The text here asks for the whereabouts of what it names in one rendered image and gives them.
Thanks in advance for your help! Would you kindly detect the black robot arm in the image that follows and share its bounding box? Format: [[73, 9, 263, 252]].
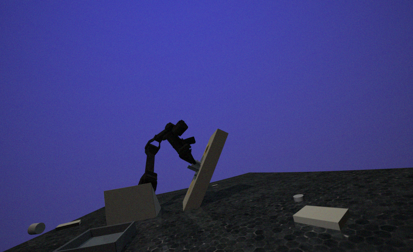
[[138, 120, 195, 192]]

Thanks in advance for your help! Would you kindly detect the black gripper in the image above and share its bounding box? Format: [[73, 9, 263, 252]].
[[171, 138, 196, 165]]

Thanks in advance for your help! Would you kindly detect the beige flat panel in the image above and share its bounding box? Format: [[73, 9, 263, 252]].
[[183, 129, 228, 211]]

